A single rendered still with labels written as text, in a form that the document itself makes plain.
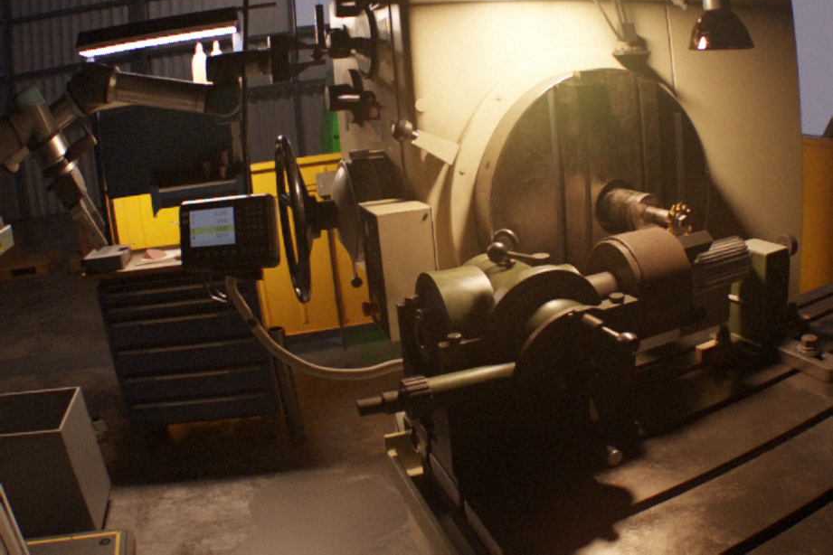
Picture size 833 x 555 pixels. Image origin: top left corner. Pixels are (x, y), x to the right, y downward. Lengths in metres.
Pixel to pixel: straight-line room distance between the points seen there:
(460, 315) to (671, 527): 0.43
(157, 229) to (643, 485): 3.53
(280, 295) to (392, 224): 3.03
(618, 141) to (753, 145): 0.56
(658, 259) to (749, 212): 0.76
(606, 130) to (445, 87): 0.33
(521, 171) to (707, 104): 0.61
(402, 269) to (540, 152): 0.34
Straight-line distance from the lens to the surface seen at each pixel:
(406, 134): 1.23
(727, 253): 1.26
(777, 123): 1.88
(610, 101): 1.35
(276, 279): 4.16
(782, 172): 1.91
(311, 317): 4.25
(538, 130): 1.27
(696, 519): 0.90
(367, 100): 1.38
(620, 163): 1.36
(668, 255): 1.11
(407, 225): 1.20
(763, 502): 0.94
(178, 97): 1.64
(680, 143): 1.48
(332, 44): 1.53
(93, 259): 3.05
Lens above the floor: 1.56
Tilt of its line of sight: 9 degrees down
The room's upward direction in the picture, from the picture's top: 5 degrees counter-clockwise
